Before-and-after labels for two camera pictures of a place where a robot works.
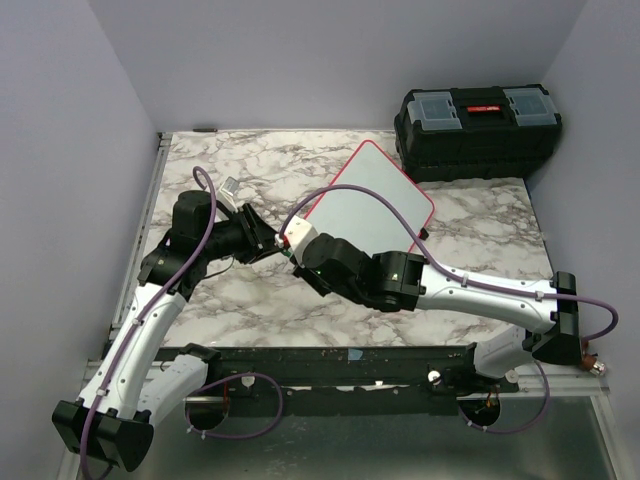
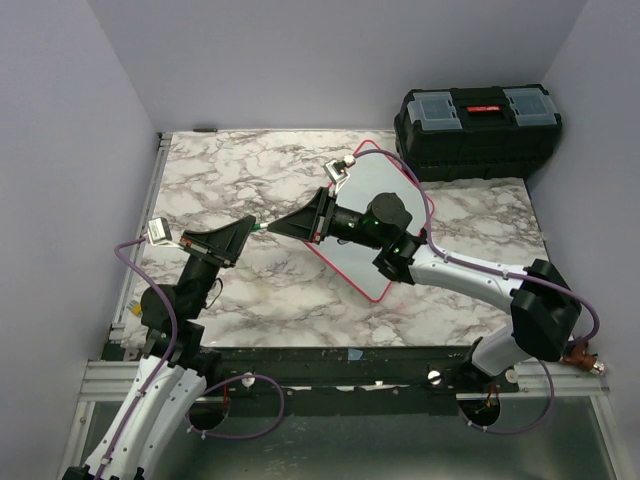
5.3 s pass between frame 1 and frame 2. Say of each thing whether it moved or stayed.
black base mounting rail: stayed
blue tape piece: stayed
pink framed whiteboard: stayed
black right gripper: moved
